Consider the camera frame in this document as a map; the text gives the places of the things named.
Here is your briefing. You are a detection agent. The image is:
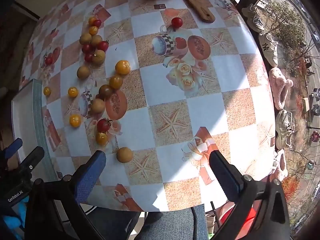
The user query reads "red plastic stool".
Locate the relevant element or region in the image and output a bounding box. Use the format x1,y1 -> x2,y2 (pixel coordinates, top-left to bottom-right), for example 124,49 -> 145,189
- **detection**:
217,202 -> 258,230

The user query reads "brown longan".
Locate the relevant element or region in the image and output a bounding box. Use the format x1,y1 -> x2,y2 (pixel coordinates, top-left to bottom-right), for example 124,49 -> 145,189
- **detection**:
77,66 -> 90,79
90,98 -> 105,114
90,34 -> 103,46
79,33 -> 92,45
92,50 -> 106,64
116,147 -> 133,163

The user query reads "person's leg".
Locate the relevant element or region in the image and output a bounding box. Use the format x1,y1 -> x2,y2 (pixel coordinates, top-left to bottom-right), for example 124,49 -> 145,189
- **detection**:
85,206 -> 142,240
135,204 -> 209,240

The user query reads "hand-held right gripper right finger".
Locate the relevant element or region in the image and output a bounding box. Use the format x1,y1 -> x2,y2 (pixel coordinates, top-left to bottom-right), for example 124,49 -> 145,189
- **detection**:
209,150 -> 292,240

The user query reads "dark brown cherry tomato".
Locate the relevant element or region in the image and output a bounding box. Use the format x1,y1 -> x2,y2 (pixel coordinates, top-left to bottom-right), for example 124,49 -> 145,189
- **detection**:
99,84 -> 113,98

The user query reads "grey white sneaker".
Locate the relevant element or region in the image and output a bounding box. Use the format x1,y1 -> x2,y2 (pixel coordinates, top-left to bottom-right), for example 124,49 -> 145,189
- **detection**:
275,109 -> 295,148

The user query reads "checkered printed tablecloth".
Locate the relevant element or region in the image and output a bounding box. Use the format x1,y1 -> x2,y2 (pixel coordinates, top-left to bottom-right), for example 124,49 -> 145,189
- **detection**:
19,0 -> 277,212

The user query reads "person's left hand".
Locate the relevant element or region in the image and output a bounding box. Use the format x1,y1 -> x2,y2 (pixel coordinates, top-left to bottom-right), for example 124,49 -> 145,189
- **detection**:
0,197 -> 28,240

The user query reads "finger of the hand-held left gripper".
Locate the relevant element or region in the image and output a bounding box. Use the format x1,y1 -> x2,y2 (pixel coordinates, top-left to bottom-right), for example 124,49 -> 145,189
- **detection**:
0,138 -> 23,159
15,146 -> 45,178

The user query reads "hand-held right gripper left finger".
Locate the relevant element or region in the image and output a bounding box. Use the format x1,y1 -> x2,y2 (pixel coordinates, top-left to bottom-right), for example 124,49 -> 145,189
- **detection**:
24,150 -> 107,240

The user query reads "person's left leg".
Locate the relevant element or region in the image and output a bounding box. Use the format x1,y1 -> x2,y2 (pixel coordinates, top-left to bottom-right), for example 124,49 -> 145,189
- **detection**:
85,206 -> 142,240

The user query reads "shallow grey cardboard box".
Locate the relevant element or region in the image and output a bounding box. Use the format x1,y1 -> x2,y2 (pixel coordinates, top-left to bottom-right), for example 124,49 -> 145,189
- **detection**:
11,79 -> 60,182

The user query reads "person's right leg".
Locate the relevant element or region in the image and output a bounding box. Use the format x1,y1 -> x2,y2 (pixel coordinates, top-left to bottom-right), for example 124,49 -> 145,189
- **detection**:
135,204 -> 209,240

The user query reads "long wooden board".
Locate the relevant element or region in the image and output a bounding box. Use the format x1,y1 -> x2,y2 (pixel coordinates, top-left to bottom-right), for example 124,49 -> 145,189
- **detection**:
181,0 -> 216,24

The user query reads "pink fluffy slipper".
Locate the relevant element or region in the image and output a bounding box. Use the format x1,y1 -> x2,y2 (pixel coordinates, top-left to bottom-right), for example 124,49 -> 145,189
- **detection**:
269,67 -> 293,110
271,149 -> 288,182

